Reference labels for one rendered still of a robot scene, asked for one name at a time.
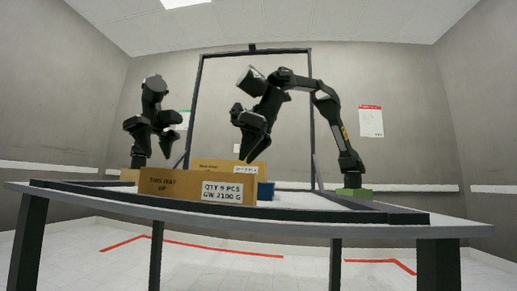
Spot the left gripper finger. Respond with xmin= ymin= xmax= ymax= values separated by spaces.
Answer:
xmin=238 ymin=124 xmax=264 ymax=161
xmin=246 ymin=142 xmax=268 ymax=164

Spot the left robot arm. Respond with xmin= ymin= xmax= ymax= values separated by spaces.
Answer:
xmin=229 ymin=64 xmax=366 ymax=189

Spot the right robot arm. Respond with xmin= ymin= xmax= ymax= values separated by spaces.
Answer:
xmin=129 ymin=74 xmax=183 ymax=170

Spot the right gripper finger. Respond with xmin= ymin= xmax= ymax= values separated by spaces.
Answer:
xmin=129 ymin=125 xmax=153 ymax=156
xmin=158 ymin=137 xmax=178 ymax=159

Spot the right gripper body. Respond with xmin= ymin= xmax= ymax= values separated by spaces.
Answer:
xmin=123 ymin=107 xmax=181 ymax=141

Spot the dark grey metal frame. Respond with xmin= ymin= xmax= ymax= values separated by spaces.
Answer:
xmin=170 ymin=48 xmax=325 ymax=192

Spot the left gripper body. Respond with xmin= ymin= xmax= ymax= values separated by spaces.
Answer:
xmin=237 ymin=102 xmax=279 ymax=147

